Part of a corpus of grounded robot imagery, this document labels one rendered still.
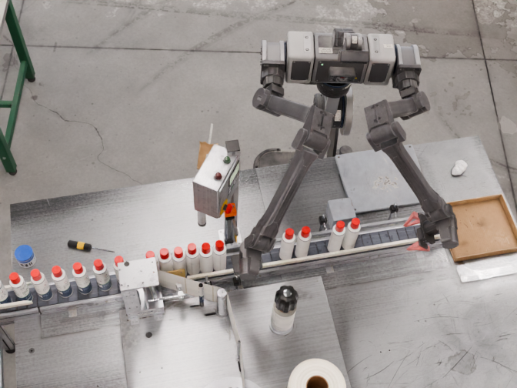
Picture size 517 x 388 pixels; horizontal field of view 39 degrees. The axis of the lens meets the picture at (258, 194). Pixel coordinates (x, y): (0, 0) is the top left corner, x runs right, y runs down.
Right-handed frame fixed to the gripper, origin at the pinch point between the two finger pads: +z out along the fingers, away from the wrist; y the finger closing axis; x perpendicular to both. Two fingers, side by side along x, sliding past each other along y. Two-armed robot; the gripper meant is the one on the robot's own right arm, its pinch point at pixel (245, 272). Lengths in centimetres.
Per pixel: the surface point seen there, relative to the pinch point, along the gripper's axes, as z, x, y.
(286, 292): -3.3, -11.5, 12.1
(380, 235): 25, 19, 61
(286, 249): 15.9, 14.3, 19.8
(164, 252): 6.4, 16.2, -27.2
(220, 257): 12.8, 13.9, -6.5
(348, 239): 16, 15, 45
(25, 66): 94, 196, -88
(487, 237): 29, 12, 108
